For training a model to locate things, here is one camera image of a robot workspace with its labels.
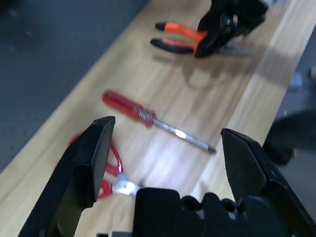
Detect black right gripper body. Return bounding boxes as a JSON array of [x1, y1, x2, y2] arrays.
[[209, 0, 269, 38]]

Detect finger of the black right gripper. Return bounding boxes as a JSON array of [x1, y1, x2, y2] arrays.
[[218, 17, 239, 51], [194, 14, 224, 59]]

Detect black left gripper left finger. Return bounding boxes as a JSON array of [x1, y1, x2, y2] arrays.
[[18, 116, 116, 237]]

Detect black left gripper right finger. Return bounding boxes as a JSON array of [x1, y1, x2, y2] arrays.
[[220, 127, 316, 237]]

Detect orange black pliers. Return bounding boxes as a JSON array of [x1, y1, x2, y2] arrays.
[[150, 21, 250, 57]]

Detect red handled scissors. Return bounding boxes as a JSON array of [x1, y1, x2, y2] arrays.
[[55, 130, 139, 200]]

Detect red handled screwdriver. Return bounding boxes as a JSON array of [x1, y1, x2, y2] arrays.
[[102, 90, 218, 155]]

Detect dark grey pegboard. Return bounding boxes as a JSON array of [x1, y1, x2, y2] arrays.
[[0, 0, 151, 173]]

